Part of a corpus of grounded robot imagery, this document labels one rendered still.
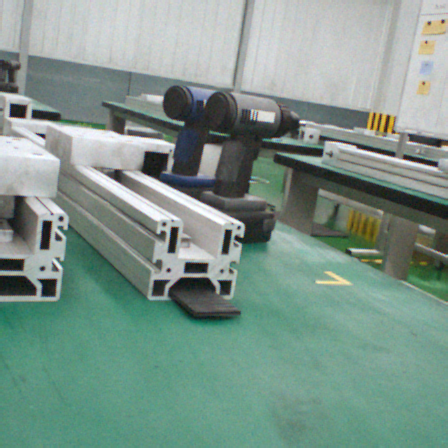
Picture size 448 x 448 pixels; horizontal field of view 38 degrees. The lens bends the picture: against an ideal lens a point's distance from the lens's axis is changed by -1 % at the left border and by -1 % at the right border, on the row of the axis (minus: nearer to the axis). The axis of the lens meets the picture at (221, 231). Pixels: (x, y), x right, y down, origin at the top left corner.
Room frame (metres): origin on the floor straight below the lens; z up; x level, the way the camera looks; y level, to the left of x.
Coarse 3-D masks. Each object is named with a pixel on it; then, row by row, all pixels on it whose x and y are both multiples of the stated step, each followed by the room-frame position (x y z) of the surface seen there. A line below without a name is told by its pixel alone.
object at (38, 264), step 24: (24, 216) 0.62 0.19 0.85; (48, 216) 0.57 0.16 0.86; (0, 240) 0.59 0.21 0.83; (24, 240) 0.61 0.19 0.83; (48, 240) 0.58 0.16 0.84; (0, 264) 0.57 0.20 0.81; (24, 264) 0.57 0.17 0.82; (48, 264) 0.58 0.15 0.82; (0, 288) 0.58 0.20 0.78; (24, 288) 0.59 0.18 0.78; (48, 288) 0.60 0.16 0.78
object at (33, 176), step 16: (0, 144) 0.69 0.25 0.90; (16, 144) 0.71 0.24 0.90; (32, 144) 0.73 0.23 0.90; (0, 160) 0.62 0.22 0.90; (16, 160) 0.63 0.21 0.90; (32, 160) 0.63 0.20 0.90; (48, 160) 0.64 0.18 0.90; (0, 176) 0.62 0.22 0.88; (16, 176) 0.63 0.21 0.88; (32, 176) 0.63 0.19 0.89; (48, 176) 0.64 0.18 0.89; (0, 192) 0.62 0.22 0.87; (16, 192) 0.63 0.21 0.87; (32, 192) 0.63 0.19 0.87; (48, 192) 0.64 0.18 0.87; (0, 208) 0.63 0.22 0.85
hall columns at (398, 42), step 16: (400, 0) 9.16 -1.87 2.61; (416, 0) 8.95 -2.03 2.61; (400, 16) 9.16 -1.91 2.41; (416, 16) 8.98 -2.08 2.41; (400, 32) 8.89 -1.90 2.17; (384, 48) 9.12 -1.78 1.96; (400, 48) 8.91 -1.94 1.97; (384, 64) 9.14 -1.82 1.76; (400, 64) 8.93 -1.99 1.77; (384, 80) 9.17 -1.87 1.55; (400, 80) 8.96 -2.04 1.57; (384, 96) 9.15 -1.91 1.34; (384, 112) 8.89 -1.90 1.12; (368, 128) 9.09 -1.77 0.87; (384, 128) 8.89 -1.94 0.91
